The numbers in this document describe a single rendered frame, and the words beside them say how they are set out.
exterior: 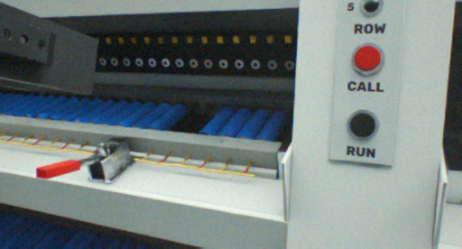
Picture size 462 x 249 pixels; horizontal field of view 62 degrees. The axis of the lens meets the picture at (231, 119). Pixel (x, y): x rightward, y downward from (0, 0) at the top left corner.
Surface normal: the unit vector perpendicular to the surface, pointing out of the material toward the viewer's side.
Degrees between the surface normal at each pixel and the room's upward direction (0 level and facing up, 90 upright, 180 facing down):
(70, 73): 90
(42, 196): 110
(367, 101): 90
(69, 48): 90
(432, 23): 90
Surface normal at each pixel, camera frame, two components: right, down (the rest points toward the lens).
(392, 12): -0.39, 0.08
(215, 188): -0.10, -0.91
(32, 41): 0.91, 0.07
